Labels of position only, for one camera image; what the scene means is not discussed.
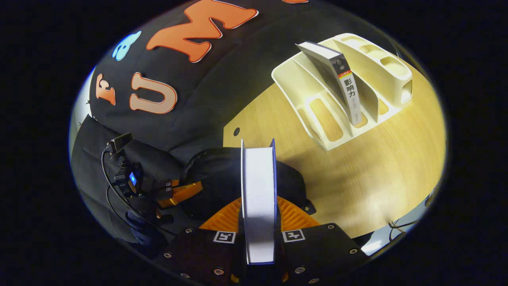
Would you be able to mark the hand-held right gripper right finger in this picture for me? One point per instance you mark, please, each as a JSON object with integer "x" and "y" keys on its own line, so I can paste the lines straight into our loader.
{"x": 317, "y": 250}

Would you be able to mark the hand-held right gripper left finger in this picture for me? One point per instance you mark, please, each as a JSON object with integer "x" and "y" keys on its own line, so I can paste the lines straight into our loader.
{"x": 206, "y": 254}

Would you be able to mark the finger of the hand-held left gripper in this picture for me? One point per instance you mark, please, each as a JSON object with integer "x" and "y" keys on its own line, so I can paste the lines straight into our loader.
{"x": 168, "y": 183}
{"x": 182, "y": 194}

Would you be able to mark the black schoolbag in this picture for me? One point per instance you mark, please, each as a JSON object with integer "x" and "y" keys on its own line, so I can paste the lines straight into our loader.
{"x": 214, "y": 178}

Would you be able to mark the blue cover book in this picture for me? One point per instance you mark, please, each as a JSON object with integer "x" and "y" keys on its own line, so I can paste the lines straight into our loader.
{"x": 258, "y": 190}

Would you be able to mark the grey portrait cover book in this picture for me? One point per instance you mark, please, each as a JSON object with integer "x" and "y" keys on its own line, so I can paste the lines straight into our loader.
{"x": 349, "y": 95}

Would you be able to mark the white bookshelf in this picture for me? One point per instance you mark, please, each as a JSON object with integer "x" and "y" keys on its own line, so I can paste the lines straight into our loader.
{"x": 305, "y": 79}

